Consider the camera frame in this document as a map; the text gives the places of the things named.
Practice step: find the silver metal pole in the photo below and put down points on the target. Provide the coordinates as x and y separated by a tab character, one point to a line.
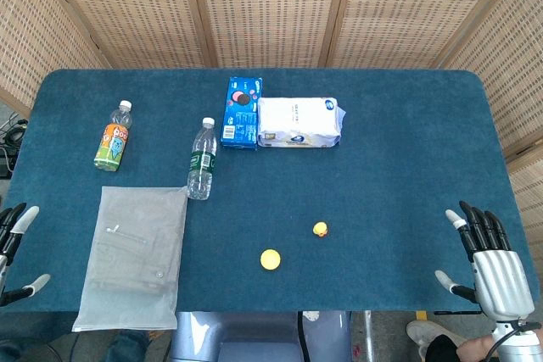
369	336

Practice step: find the orange label drink bottle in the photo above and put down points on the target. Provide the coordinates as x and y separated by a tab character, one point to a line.
112	141

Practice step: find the blue cookie box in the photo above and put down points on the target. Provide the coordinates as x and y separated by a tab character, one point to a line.
239	118

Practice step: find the green label water bottle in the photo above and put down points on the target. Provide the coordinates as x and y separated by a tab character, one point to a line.
203	163

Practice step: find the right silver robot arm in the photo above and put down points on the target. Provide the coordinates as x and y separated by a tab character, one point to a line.
524	345

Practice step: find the blue grey robot torso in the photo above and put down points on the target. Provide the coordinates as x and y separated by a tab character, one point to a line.
254	338

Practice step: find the white tissue pack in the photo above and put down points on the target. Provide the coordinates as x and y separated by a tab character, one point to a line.
297	122

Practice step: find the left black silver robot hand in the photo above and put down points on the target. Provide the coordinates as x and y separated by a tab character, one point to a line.
25	220

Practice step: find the white sneaker shoe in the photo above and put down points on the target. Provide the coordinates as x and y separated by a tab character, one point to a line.
428	334

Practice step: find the woven bamboo folding screen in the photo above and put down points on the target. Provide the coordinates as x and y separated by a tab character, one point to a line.
271	6

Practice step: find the person's leg with black sock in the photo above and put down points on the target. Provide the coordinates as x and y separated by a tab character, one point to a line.
471	349

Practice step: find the small yellow rubber duck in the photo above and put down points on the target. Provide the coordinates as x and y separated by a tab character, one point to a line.
320	229

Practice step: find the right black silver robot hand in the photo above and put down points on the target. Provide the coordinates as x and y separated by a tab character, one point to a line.
500	281

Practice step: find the blue carpet table cover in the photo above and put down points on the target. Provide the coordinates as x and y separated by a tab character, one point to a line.
382	192

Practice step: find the clear plastic zip bag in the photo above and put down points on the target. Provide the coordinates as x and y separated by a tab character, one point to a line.
136	256

